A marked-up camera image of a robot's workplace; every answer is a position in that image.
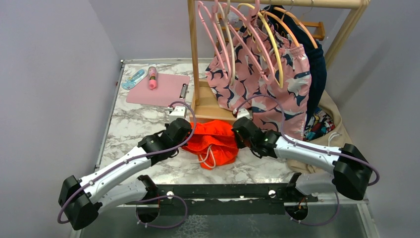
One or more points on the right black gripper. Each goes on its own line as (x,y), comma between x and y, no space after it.
(240,144)

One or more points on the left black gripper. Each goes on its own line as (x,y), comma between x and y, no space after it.
(167,125)

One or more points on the orange shorts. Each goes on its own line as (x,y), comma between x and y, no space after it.
(214,144)

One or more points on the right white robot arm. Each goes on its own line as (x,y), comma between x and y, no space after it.
(344,169)

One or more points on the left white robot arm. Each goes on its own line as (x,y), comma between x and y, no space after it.
(81,200)

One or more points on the pink shark print shorts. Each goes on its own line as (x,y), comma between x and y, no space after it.
(256,88)

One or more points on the cream hanger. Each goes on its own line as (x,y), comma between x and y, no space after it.
(224,13)

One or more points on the orange wooden hanger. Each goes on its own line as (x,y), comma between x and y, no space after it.
(285,24)

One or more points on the yellow hanger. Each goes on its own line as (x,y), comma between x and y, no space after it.
(255,10)

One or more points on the wooden clothes rack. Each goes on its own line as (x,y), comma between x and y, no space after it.
(204,102)

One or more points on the pink clipboard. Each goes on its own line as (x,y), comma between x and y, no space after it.
(170,88)

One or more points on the pink tube bottle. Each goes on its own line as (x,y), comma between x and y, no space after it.
(152,74)

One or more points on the light blue package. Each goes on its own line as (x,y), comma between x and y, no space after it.
(133,80)

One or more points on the colourful print garment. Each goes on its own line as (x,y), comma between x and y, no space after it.
(320,124)

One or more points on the beige garment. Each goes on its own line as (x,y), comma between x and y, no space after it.
(338,137)

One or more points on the navy blue garment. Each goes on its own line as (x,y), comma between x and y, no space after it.
(319,77)

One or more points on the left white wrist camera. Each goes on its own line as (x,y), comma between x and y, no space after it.
(177,112)

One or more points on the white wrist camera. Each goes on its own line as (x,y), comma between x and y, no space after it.
(242,113)
(177,112)

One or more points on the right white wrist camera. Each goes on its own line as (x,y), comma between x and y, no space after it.
(242,113)

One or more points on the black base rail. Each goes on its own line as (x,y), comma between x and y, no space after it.
(221,199)

